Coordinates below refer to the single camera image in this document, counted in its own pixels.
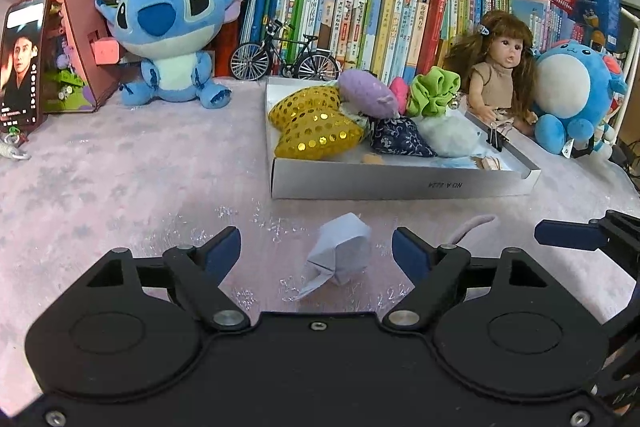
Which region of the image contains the pink plush bow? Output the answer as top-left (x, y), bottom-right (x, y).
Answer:
top-left (389, 77), bottom-right (413, 115)

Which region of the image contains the white pipe rack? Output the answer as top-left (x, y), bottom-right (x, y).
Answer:
top-left (612, 9), bottom-right (640, 148)

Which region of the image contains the pink snowflake tablecloth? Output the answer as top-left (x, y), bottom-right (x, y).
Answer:
top-left (0, 77), bottom-right (640, 403)

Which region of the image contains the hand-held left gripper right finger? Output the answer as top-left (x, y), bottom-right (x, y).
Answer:
top-left (382, 227), bottom-right (548, 333)

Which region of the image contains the navy floral cloth pouch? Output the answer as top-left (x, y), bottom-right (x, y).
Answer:
top-left (369, 116), bottom-right (438, 158)

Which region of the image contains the white fluffy plush toy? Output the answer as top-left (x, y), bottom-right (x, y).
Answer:
top-left (417, 114), bottom-right (488, 158)

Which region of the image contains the white shallow cardboard box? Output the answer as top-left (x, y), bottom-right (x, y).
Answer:
top-left (265, 76), bottom-right (542, 200)

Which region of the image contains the metal keyring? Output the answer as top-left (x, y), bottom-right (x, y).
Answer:
top-left (0, 127), bottom-right (32, 162)

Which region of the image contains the round blue plush toy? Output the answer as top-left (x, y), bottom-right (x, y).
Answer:
top-left (531, 39), bottom-right (628, 156)

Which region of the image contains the blue face mask pack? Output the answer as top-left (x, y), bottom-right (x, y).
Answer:
top-left (435, 154), bottom-right (506, 172)

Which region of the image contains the blue big-eared plush toy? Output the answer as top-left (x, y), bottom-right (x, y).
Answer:
top-left (95, 0), bottom-right (258, 110)

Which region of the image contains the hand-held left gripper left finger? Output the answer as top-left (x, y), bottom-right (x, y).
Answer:
top-left (87, 226), bottom-right (251, 333)

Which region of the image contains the smartphone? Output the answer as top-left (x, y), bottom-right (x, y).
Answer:
top-left (0, 0), bottom-right (48, 135)

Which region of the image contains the pale blue paper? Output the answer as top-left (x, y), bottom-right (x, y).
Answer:
top-left (291, 213), bottom-right (372, 302)

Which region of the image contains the pink wooden model house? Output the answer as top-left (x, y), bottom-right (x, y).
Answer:
top-left (20, 0), bottom-right (123, 114)

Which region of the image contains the green scrunchie with bell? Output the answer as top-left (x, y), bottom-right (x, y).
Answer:
top-left (406, 66), bottom-right (462, 118)

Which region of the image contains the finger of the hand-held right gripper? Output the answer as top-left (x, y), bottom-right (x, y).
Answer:
top-left (534, 208), bottom-right (640, 278)

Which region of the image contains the blue printed carton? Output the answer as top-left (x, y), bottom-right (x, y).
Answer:
top-left (572, 0), bottom-right (623, 52)

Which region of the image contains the black binder clip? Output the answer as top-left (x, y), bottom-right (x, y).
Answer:
top-left (486, 122), bottom-right (511, 152)

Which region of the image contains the black model bicycle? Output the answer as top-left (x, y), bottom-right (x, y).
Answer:
top-left (230, 19), bottom-right (342, 82)

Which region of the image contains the gold sequin plush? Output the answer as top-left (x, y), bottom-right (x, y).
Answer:
top-left (268, 86), bottom-right (366, 162)

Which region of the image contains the brown-haired doll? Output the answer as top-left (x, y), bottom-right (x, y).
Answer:
top-left (445, 10), bottom-right (541, 138)

